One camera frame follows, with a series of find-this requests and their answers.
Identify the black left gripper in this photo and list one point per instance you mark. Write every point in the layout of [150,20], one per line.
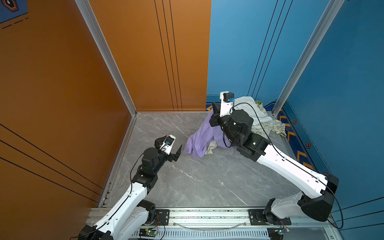
[171,157]

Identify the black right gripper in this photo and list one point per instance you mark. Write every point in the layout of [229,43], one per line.
[214,122]

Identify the lavender purple cloth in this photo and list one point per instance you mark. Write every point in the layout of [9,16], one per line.
[198,142]

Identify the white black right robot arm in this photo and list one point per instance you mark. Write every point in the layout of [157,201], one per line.
[316,197]

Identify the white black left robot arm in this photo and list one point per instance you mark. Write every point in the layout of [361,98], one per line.
[132,210]

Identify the plain white cloth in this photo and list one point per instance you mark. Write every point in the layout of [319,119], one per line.
[262,121]

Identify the cream cloth with green print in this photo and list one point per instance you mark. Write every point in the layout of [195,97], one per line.
[277,127]

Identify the left green circuit board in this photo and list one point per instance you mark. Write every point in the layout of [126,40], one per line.
[148,233]

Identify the green circuit board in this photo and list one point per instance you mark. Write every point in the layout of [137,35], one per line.
[282,230]
[148,233]

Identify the right green circuit board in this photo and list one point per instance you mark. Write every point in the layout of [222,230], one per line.
[282,230]

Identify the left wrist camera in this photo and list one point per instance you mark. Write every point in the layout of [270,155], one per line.
[167,144]

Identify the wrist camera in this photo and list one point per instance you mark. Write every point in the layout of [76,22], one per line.
[167,144]
[227,99]

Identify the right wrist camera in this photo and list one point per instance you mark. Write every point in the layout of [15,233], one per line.
[227,99]

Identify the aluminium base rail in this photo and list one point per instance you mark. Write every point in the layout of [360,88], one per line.
[225,223]

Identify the left aluminium corner post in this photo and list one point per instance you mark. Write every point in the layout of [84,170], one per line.
[101,42]

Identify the aluminium corner post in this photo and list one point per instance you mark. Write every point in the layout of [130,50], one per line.
[318,34]
[101,42]

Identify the right aluminium corner post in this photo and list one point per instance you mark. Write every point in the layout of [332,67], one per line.
[318,34]

